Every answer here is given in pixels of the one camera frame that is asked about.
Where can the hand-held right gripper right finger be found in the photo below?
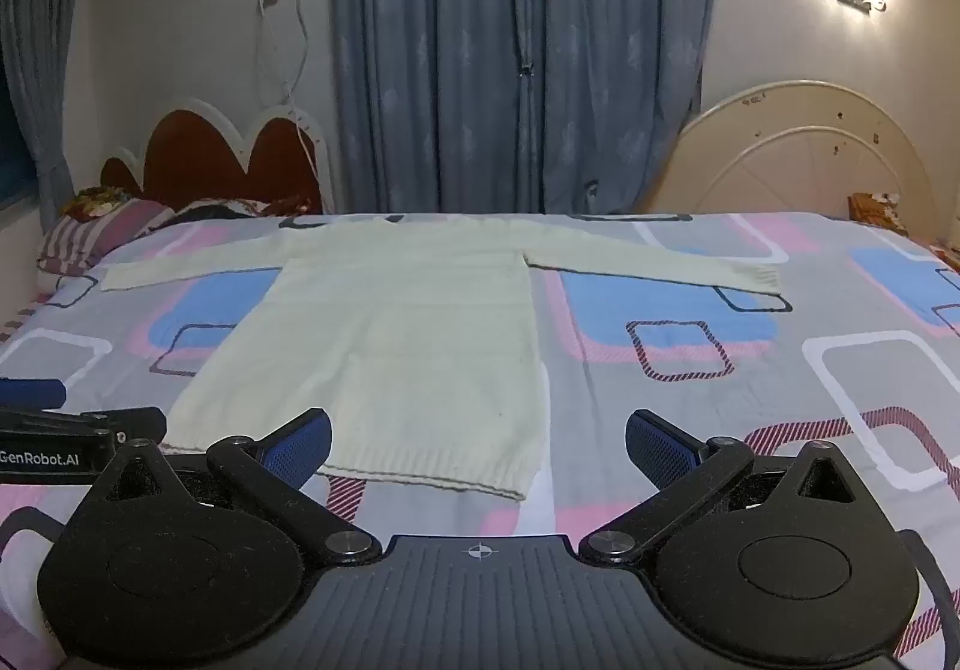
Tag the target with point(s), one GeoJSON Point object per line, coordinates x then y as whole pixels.
{"type": "Point", "coordinates": [658, 451]}

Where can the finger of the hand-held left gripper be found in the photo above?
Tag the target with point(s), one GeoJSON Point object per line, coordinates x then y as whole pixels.
{"type": "Point", "coordinates": [30, 392]}

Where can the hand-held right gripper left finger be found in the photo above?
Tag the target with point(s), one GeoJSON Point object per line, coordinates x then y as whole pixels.
{"type": "Point", "coordinates": [298, 449]}

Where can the cream knitted sweater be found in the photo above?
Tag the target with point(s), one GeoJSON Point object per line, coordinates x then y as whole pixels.
{"type": "Point", "coordinates": [405, 340]}

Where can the patterned grey pink bed sheet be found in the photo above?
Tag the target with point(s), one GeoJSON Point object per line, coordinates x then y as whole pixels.
{"type": "Point", "coordinates": [675, 280]}

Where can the striped pink pillow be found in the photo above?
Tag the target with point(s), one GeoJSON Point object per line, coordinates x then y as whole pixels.
{"type": "Point", "coordinates": [105, 231]}

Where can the floral pillow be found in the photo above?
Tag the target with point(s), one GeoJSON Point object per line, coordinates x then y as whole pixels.
{"type": "Point", "coordinates": [101, 199]}

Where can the dark window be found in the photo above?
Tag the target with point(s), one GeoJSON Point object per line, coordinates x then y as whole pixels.
{"type": "Point", "coordinates": [13, 145]}

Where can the dark cloth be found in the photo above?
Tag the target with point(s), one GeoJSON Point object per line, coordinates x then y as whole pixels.
{"type": "Point", "coordinates": [217, 211]}

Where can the red white scalloped headboard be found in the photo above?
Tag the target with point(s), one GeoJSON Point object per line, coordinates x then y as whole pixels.
{"type": "Point", "coordinates": [195, 153]}

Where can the cream round headboard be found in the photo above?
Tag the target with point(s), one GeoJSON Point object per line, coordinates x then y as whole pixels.
{"type": "Point", "coordinates": [795, 175]}

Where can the blue grey curtain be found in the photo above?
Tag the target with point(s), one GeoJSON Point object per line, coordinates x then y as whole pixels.
{"type": "Point", "coordinates": [450, 55]}
{"type": "Point", "coordinates": [37, 3]}

